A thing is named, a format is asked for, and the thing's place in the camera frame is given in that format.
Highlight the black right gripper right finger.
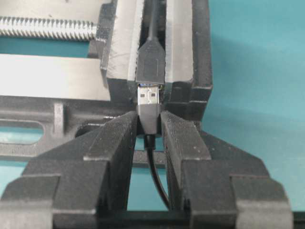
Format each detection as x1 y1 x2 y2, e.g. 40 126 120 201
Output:
161 112 294 229

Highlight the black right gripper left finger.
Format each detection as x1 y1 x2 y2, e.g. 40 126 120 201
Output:
0 112 138 229

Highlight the black cast iron vise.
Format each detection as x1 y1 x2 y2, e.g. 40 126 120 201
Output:
0 0 267 167

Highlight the black USB male cable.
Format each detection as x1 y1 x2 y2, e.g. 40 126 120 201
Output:
136 85 171 212

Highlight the black USB female connector cable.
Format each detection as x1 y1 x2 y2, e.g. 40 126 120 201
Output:
135 0 165 86

